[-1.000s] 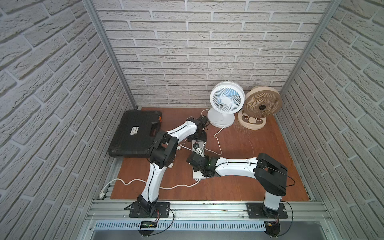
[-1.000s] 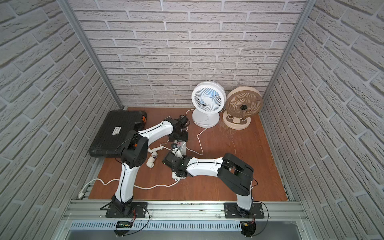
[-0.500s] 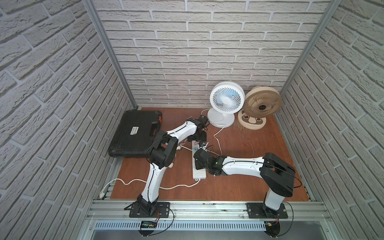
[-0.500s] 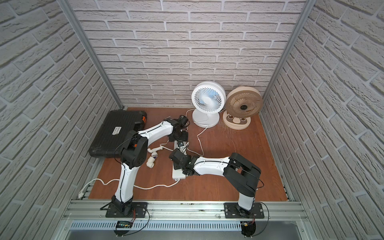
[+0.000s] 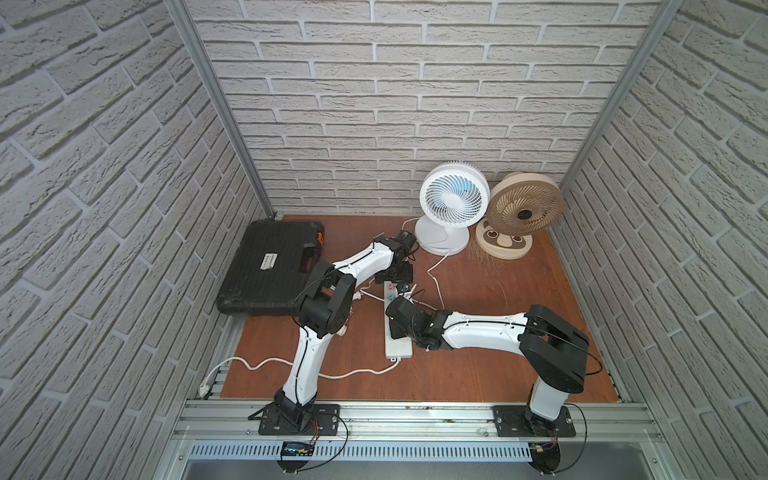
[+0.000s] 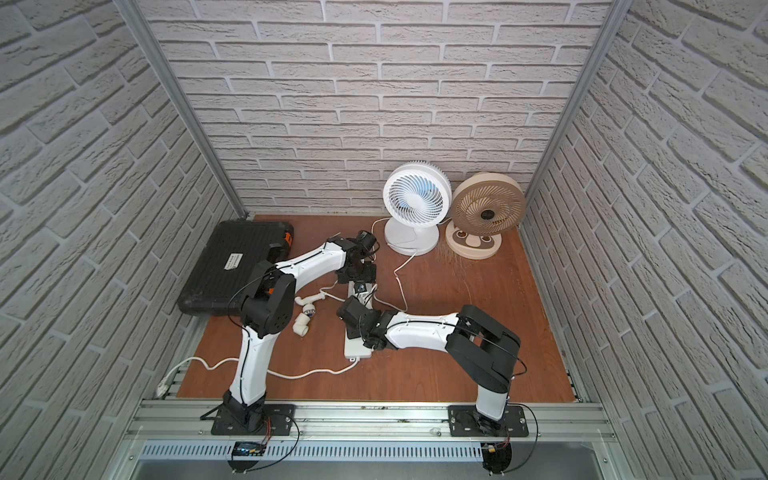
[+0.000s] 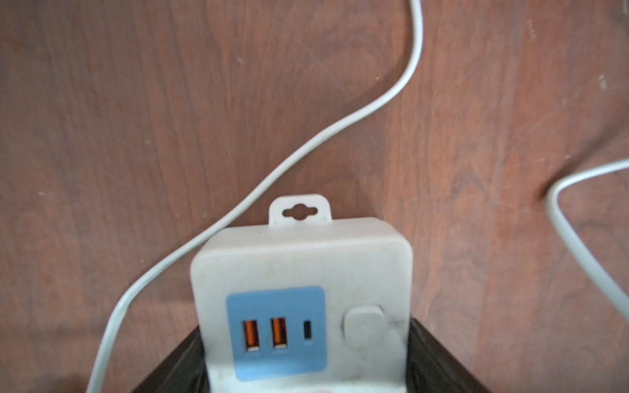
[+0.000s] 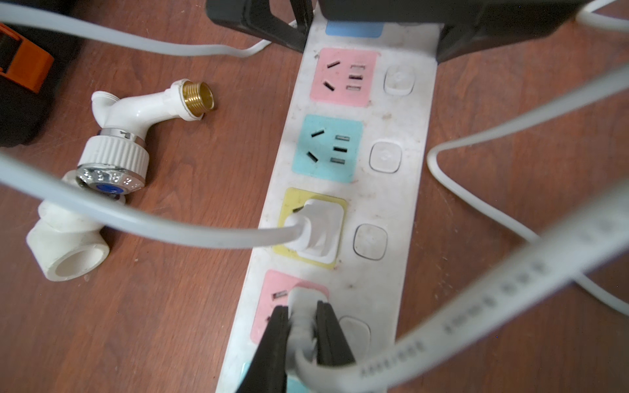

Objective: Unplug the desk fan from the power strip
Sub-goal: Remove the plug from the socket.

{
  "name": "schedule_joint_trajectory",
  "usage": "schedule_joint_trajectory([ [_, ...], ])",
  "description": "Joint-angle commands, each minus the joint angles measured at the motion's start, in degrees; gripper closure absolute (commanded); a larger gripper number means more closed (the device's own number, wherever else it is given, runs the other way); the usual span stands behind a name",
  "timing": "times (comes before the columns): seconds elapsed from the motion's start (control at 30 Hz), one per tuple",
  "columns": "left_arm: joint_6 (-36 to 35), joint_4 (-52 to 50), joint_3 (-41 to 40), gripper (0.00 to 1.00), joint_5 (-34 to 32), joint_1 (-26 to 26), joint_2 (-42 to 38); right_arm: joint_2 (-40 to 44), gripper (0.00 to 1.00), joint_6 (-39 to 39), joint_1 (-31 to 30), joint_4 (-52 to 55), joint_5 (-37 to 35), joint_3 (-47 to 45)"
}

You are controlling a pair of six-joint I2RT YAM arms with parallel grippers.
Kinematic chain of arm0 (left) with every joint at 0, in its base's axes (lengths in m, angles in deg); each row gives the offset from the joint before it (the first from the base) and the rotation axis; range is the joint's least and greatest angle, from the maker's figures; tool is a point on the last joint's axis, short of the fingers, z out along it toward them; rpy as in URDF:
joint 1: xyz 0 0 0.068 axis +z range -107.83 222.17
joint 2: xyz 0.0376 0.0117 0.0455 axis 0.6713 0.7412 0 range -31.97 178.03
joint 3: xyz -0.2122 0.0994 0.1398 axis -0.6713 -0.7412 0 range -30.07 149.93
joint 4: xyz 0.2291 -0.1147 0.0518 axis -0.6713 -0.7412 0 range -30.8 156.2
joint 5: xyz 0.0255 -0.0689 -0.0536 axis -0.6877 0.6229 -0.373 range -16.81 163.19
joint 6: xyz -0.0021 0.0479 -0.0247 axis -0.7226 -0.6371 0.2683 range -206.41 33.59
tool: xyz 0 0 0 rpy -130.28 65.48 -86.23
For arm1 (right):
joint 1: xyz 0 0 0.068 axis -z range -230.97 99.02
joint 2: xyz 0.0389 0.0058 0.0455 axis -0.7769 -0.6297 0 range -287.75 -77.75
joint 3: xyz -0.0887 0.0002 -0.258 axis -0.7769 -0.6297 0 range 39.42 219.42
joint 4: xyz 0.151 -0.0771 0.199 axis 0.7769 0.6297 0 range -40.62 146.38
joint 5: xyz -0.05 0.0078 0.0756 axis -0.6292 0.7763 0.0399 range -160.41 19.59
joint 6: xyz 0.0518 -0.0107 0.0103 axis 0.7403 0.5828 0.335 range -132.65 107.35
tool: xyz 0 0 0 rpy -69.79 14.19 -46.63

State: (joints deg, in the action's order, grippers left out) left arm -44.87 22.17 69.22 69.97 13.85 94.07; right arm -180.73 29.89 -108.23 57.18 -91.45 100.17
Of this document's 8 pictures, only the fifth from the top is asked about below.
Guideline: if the white fan cable with plug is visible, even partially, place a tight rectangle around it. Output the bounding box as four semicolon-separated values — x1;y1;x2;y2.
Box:
357;217;457;312

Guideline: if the white power strip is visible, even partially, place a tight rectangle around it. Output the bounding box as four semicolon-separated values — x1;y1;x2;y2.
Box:
383;281;413;362

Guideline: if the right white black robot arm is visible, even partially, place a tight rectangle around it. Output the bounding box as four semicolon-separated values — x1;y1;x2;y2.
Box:
385;296;590;429

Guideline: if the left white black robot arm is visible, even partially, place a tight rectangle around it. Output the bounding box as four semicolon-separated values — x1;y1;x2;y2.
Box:
274;230;417;430

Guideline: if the white desk fan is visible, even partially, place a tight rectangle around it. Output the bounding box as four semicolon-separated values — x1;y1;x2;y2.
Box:
415;161;490;256

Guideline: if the beige bear desk fan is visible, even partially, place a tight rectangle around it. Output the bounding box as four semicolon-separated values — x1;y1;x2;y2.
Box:
475;172;565;260

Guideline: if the black plastic tool case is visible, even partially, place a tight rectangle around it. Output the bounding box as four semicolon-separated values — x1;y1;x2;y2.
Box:
216;219;324;316

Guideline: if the left small controller board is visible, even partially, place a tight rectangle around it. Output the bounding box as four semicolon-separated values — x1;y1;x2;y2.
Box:
280;441;315;459

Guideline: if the right round black connector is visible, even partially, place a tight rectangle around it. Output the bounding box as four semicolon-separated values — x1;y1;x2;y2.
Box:
528;442;561;475

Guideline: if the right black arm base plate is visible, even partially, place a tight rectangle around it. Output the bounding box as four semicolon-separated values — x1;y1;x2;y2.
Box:
492;405;576;438

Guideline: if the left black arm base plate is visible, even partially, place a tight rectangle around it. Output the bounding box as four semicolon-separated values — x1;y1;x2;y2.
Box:
258;402;340;437

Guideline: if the white power strip cord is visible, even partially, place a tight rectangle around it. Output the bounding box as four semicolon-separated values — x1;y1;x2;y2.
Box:
198;355;402;398

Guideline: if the aluminium front rail frame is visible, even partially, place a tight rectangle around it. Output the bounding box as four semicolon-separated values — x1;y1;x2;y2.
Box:
154;399;683;479

